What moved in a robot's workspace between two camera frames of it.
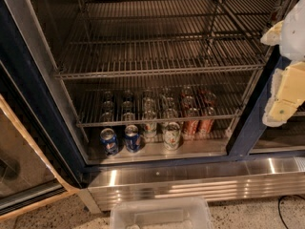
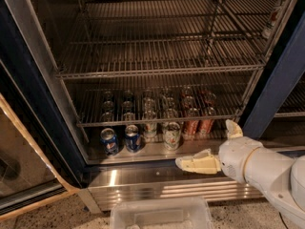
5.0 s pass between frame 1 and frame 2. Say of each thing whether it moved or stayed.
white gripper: moved
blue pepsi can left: stayed
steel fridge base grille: stayed
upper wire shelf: stayed
